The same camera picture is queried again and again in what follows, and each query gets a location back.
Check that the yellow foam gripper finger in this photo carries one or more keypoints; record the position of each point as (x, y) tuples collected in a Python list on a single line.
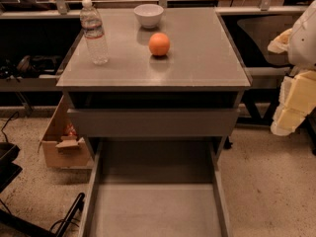
[(297, 99)]

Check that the orange fruit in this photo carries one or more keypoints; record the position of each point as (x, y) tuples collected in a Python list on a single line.
[(159, 44)]

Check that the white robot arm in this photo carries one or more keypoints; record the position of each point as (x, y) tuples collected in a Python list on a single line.
[(299, 42)]

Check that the grey drawer cabinet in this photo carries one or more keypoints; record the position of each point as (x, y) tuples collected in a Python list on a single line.
[(201, 71)]

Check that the open grey middle drawer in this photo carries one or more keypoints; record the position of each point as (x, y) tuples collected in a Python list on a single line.
[(155, 188)]

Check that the closed grey top drawer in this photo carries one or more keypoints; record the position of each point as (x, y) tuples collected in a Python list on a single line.
[(153, 123)]

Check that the black office chair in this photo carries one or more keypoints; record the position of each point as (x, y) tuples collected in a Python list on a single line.
[(261, 31)]

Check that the white ceramic bowl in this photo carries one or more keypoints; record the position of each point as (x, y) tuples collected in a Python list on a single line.
[(148, 15)]

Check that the clear plastic water bottle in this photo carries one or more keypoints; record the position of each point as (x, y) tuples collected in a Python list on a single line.
[(94, 34)]

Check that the brown cardboard box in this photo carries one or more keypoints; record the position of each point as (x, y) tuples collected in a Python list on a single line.
[(62, 145)]

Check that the black headphones on shelf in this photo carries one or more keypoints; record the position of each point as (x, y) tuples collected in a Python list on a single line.
[(30, 66)]

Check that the black stand base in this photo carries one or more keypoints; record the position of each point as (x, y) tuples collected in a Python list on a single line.
[(33, 217)]

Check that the grey metal shelf rail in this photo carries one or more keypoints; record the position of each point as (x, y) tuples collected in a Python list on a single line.
[(45, 83)]

